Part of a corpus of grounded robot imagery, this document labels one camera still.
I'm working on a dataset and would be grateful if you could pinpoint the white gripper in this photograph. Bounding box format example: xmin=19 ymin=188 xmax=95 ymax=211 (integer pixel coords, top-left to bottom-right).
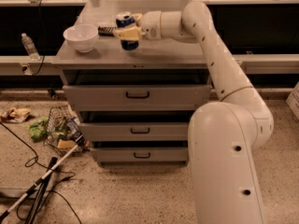
xmin=114 ymin=11 xmax=162 ymax=41

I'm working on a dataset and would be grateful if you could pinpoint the blue pepsi can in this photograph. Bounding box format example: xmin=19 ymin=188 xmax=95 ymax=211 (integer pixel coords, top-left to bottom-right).
xmin=116 ymin=11 xmax=139 ymax=50

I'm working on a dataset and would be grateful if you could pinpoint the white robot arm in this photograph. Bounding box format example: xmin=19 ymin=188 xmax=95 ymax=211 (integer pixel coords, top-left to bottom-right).
xmin=113 ymin=1 xmax=274 ymax=224

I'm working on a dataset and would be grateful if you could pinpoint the white bowl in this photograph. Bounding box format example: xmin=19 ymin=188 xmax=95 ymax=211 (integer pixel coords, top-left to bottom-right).
xmin=64 ymin=24 xmax=99 ymax=53

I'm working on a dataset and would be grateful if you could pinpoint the grey drawer cabinet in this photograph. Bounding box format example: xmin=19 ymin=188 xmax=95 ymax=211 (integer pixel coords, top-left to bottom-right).
xmin=51 ymin=0 xmax=220 ymax=168

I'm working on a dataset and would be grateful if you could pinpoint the top grey drawer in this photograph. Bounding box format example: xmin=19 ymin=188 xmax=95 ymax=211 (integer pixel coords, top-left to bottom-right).
xmin=64 ymin=85 xmax=210 ymax=111

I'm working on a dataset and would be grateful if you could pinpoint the grey drawer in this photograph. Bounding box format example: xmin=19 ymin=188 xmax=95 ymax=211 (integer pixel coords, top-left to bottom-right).
xmin=64 ymin=85 xmax=210 ymax=111
xmin=79 ymin=122 xmax=188 ymax=142
xmin=91 ymin=147 xmax=188 ymax=163

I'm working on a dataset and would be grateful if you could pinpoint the clear plastic water bottle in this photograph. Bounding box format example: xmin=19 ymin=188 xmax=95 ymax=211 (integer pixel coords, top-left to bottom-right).
xmin=21 ymin=33 xmax=40 ymax=62

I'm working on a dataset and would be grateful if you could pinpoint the middle grey drawer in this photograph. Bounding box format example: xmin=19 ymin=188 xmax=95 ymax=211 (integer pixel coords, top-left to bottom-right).
xmin=79 ymin=122 xmax=188 ymax=142

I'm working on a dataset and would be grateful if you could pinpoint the white black stick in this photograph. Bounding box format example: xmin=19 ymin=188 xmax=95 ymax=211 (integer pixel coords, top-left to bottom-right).
xmin=0 ymin=135 xmax=84 ymax=224

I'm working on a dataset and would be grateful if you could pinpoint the bottom grey drawer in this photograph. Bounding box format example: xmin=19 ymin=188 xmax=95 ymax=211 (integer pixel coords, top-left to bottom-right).
xmin=91 ymin=147 xmax=188 ymax=163

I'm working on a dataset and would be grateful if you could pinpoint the green chip bag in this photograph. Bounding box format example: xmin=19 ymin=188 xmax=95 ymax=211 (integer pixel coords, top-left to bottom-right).
xmin=26 ymin=117 xmax=48 ymax=142

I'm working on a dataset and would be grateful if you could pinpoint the brown snack bag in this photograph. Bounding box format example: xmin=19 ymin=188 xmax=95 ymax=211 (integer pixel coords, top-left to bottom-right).
xmin=0 ymin=107 xmax=30 ymax=123

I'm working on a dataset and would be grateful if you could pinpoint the white box corner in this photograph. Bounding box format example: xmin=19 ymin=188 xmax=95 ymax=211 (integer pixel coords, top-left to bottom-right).
xmin=286 ymin=82 xmax=299 ymax=119

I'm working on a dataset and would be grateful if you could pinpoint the black hanging cable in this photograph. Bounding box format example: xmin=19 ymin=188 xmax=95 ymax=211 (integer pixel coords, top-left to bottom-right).
xmin=33 ymin=0 xmax=51 ymax=77

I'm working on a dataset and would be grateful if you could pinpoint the wire basket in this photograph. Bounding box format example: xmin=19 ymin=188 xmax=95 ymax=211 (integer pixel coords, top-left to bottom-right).
xmin=44 ymin=105 xmax=88 ymax=156

